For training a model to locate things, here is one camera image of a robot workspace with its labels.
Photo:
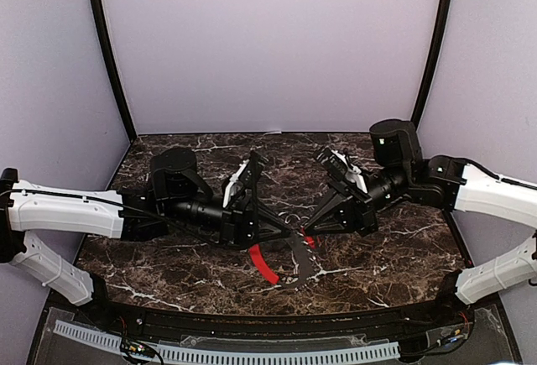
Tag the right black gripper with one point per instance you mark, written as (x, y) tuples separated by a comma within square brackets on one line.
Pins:
[(355, 212)]

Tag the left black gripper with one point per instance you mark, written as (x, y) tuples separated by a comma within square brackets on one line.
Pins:
[(240, 220)]

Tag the large keyring with red sleeve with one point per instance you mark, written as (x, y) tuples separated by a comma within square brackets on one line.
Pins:
[(293, 273)]

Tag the red key tag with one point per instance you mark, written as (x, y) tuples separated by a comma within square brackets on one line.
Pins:
[(311, 237)]

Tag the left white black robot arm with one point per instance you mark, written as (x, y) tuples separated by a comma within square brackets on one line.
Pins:
[(174, 196)]

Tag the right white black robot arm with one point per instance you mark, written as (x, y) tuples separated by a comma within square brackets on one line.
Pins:
[(453, 184)]

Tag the small green circuit board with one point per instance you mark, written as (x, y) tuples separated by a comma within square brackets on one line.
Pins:
[(133, 348)]

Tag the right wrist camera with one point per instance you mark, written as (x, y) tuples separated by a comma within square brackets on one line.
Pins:
[(340, 167)]

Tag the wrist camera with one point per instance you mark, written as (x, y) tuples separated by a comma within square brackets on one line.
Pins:
[(340, 167), (248, 173)]

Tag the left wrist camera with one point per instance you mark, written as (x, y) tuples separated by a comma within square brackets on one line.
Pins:
[(248, 173)]

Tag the white slotted cable duct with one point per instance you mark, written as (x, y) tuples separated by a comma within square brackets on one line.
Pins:
[(230, 352)]

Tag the black front rail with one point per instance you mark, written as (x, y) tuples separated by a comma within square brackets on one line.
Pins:
[(408, 322)]

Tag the right black frame post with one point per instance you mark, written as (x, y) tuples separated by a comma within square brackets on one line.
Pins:
[(431, 62)]

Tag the black frame post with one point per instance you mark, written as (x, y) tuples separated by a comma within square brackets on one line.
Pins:
[(99, 17), (431, 62)]

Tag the left black frame post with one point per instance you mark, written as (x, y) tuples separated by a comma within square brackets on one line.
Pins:
[(99, 17)]

